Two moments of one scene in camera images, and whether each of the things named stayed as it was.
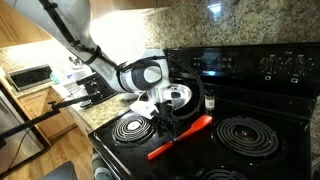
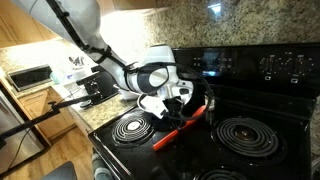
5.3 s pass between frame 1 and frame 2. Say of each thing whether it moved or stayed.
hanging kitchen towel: stayed
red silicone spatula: moved
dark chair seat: stayed
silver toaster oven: stayed
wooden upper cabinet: stayed
